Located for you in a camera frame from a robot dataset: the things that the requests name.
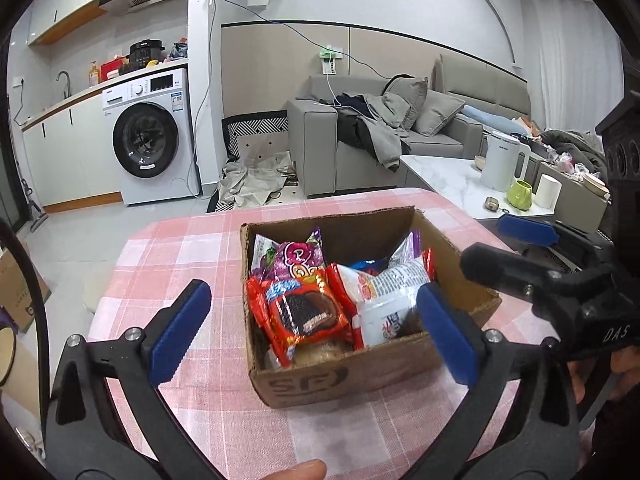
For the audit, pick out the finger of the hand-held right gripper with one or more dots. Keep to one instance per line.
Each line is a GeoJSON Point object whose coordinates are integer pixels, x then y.
{"type": "Point", "coordinates": [500, 265]}
{"type": "Point", "coordinates": [525, 230]}

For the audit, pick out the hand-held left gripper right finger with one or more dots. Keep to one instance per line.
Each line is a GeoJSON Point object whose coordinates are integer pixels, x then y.
{"type": "Point", "coordinates": [445, 335]}

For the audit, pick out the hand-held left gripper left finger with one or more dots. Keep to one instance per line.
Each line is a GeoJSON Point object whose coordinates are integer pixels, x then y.
{"type": "Point", "coordinates": [182, 327]}

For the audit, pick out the small white red snack packet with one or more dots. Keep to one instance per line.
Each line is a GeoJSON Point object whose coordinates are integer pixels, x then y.
{"type": "Point", "coordinates": [387, 320]}

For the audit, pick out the large white red noodle packet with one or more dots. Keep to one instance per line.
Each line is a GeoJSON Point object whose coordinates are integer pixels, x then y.
{"type": "Point", "coordinates": [395, 280]}

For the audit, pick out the blue cookie packet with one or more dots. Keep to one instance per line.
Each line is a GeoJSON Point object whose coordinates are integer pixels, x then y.
{"type": "Point", "coordinates": [367, 264]}

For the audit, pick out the red chocolate pie packet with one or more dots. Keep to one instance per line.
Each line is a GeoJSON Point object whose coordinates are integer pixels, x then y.
{"type": "Point", "coordinates": [300, 310]}

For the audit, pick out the beige bread packet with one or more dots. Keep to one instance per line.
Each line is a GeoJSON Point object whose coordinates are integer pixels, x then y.
{"type": "Point", "coordinates": [320, 352]}

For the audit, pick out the brown cardboard box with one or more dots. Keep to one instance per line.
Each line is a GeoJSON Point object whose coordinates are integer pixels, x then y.
{"type": "Point", "coordinates": [310, 385]}

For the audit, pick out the person's right forearm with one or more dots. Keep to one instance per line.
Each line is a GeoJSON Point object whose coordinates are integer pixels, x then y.
{"type": "Point", "coordinates": [615, 440]}

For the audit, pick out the person's right hand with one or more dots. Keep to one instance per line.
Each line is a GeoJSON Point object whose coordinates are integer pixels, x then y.
{"type": "Point", "coordinates": [575, 380]}

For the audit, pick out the person's left hand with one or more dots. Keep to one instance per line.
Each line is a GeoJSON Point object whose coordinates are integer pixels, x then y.
{"type": "Point", "coordinates": [300, 470]}

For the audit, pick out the green cup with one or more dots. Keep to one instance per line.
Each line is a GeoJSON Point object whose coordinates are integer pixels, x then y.
{"type": "Point", "coordinates": [519, 196]}

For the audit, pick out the metal tea strainer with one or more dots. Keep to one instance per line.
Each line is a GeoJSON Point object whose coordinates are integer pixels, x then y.
{"type": "Point", "coordinates": [491, 205]}

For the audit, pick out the white paper roll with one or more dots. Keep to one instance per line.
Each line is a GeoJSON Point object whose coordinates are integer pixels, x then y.
{"type": "Point", "coordinates": [547, 191]}

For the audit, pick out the white electric kettle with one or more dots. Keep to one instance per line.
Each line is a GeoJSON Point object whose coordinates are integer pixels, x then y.
{"type": "Point", "coordinates": [500, 160]}

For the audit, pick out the pink checked tablecloth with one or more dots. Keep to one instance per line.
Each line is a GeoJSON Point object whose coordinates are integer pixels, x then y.
{"type": "Point", "coordinates": [190, 240]}

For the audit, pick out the marble coffee table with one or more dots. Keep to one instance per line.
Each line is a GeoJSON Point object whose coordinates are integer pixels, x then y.
{"type": "Point", "coordinates": [450, 180]}

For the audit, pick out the pile of clothes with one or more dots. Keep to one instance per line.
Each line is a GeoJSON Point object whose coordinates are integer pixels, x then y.
{"type": "Point", "coordinates": [570, 147]}

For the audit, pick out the light blue pillow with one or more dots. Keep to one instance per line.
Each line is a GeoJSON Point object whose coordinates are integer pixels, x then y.
{"type": "Point", "coordinates": [487, 117]}

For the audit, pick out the grey cushion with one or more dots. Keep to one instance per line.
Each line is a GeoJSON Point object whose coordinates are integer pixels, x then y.
{"type": "Point", "coordinates": [407, 102]}
{"type": "Point", "coordinates": [440, 115]}

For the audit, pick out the grey floor sheet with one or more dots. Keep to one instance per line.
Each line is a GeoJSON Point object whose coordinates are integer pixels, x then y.
{"type": "Point", "coordinates": [250, 180]}

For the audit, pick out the printed cardboard box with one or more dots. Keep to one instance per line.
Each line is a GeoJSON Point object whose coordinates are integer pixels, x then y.
{"type": "Point", "coordinates": [22, 295]}

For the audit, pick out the white washing machine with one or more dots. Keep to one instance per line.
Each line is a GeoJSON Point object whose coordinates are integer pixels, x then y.
{"type": "Point", "coordinates": [185, 160]}

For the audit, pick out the dark grey jacket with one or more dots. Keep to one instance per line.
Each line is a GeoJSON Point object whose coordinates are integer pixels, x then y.
{"type": "Point", "coordinates": [380, 135]}

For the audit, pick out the white curtain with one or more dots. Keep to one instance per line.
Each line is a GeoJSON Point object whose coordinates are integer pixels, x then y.
{"type": "Point", "coordinates": [570, 60]}

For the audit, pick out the round beige stool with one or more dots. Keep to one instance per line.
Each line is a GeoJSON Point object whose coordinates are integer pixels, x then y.
{"type": "Point", "coordinates": [6, 355]}

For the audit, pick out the stick vacuum cleaner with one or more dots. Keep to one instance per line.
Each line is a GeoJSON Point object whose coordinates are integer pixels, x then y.
{"type": "Point", "coordinates": [30, 200]}

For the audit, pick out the white kitchen counter cabinet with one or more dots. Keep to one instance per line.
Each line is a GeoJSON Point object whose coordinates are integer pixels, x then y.
{"type": "Point", "coordinates": [75, 150]}

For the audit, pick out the grey sofa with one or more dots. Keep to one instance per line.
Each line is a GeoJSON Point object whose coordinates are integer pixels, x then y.
{"type": "Point", "coordinates": [315, 160]}

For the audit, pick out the dark glass door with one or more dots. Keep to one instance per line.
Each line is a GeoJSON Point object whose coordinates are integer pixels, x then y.
{"type": "Point", "coordinates": [10, 160]}

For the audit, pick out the red container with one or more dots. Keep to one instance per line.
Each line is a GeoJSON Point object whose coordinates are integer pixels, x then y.
{"type": "Point", "coordinates": [114, 70]}

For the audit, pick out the yellow bottle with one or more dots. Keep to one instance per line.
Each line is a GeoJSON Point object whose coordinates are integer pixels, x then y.
{"type": "Point", "coordinates": [94, 76]}

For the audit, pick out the kitchen faucet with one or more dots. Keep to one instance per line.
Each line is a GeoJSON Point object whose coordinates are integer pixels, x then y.
{"type": "Point", "coordinates": [66, 82]}

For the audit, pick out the black pressure cooker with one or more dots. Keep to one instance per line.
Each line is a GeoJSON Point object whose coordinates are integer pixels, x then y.
{"type": "Point", "coordinates": [146, 54]}

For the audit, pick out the black bag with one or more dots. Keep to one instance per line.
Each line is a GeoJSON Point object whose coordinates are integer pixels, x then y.
{"type": "Point", "coordinates": [178, 51]}

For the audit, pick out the wall socket with charger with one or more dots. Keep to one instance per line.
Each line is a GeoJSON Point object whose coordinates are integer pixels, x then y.
{"type": "Point", "coordinates": [330, 60]}

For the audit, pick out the white wall cabinet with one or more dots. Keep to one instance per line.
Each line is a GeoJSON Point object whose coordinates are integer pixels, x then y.
{"type": "Point", "coordinates": [65, 0]}

